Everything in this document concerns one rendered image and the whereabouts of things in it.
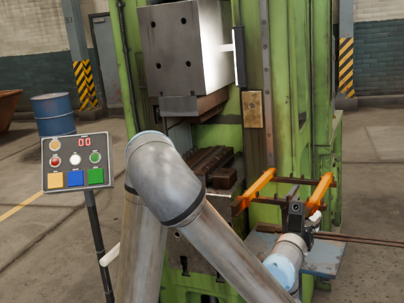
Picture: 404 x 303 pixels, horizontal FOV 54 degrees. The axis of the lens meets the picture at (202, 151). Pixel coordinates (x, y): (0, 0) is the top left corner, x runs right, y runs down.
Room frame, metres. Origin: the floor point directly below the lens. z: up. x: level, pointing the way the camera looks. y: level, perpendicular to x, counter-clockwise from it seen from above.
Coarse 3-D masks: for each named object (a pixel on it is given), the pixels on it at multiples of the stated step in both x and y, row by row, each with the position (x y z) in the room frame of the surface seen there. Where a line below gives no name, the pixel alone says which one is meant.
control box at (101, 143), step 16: (48, 144) 1.92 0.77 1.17; (64, 144) 1.91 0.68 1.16; (80, 144) 1.91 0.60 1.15; (96, 144) 1.90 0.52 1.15; (48, 160) 1.88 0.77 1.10; (64, 160) 1.87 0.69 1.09; (80, 160) 1.87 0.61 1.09; (112, 160) 1.93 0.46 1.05; (64, 176) 1.83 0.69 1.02; (112, 176) 1.87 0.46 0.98; (48, 192) 1.80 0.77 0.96; (64, 192) 1.85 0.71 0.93
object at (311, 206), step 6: (324, 174) 1.46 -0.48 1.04; (330, 174) 1.46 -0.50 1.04; (324, 180) 1.40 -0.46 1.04; (330, 180) 1.43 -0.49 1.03; (318, 186) 1.35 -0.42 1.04; (324, 186) 1.35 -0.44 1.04; (318, 192) 1.30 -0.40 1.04; (324, 192) 1.33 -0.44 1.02; (312, 198) 1.26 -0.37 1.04; (318, 198) 1.25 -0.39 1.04; (306, 204) 1.21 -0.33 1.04; (312, 204) 1.20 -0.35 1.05; (318, 204) 1.24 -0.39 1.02; (306, 210) 1.16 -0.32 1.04; (312, 210) 1.20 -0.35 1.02; (306, 216) 1.12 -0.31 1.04
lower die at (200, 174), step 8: (200, 152) 2.12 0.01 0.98; (208, 152) 2.04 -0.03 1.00; (216, 152) 2.03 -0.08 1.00; (224, 152) 2.04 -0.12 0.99; (232, 152) 2.10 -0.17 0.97; (192, 160) 1.97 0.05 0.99; (208, 160) 1.92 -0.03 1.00; (216, 160) 1.92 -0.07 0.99; (200, 168) 1.82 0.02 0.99; (200, 176) 1.76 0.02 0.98; (208, 176) 1.78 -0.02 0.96; (208, 184) 1.77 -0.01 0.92
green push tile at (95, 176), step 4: (100, 168) 1.84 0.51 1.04; (88, 172) 1.83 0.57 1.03; (92, 172) 1.83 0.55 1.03; (96, 172) 1.83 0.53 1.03; (100, 172) 1.83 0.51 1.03; (88, 176) 1.82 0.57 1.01; (92, 176) 1.82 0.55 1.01; (96, 176) 1.82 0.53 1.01; (100, 176) 1.82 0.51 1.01; (88, 180) 1.81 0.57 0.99; (92, 180) 1.81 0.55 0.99; (96, 180) 1.81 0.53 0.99; (100, 180) 1.81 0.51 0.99; (88, 184) 1.80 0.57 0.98; (92, 184) 1.80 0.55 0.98
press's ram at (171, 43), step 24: (192, 0) 1.74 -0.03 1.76; (216, 0) 1.92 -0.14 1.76; (144, 24) 1.84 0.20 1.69; (168, 24) 1.79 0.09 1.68; (192, 24) 1.74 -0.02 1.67; (216, 24) 1.90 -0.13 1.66; (144, 48) 1.85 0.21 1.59; (168, 48) 1.79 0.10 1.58; (192, 48) 1.74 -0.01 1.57; (216, 48) 1.88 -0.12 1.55; (168, 72) 1.80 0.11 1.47; (192, 72) 1.75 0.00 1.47; (216, 72) 1.85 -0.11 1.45
